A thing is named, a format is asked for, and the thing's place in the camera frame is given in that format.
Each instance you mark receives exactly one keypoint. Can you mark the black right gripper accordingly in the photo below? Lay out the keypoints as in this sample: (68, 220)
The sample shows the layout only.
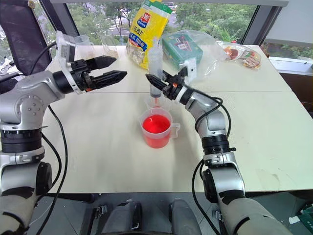
(174, 86)

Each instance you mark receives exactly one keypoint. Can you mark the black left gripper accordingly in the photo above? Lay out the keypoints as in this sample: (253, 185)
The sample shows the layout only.
(82, 76)

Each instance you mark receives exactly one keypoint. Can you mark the large clear plastic syringe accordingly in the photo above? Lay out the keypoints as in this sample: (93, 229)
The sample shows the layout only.
(155, 61)

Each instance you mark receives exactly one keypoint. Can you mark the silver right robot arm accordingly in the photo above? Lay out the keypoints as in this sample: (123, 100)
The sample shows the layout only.
(215, 122)

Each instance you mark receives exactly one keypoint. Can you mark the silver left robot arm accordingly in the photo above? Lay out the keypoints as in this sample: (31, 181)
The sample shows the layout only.
(29, 102)

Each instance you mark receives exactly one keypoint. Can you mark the clear plastic cup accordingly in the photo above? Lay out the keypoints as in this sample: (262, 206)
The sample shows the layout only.
(108, 42)

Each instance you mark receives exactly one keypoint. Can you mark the plastic cup of red liquid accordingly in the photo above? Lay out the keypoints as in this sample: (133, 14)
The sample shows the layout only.
(156, 132)

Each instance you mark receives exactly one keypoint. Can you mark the yellow snack bag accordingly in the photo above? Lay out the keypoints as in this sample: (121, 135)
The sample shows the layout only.
(149, 29)

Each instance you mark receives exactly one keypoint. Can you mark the green box in plastic bag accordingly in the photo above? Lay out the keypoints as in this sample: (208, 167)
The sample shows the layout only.
(210, 52)

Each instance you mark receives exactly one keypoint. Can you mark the colourful snack packet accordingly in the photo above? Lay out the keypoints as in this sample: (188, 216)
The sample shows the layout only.
(244, 56)

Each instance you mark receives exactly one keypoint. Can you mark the black mesh chair back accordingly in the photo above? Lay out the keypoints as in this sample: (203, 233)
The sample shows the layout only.
(22, 31)

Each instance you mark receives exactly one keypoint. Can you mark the grey rounded padded shape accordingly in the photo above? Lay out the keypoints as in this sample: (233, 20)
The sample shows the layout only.
(122, 218)
(183, 218)

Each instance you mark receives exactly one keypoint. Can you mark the green cardboard box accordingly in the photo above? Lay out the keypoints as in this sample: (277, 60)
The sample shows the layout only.
(305, 220)

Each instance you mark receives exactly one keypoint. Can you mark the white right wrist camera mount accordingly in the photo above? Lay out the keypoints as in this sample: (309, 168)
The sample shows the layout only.
(191, 69)

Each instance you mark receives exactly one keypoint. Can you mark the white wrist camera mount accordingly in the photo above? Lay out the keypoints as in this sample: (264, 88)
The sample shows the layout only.
(191, 69)
(65, 50)

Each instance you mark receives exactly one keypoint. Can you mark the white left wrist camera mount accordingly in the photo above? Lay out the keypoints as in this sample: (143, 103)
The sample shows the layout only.
(65, 50)

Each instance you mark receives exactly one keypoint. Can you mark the dark window frame post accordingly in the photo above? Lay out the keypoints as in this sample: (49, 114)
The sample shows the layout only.
(62, 17)
(262, 24)

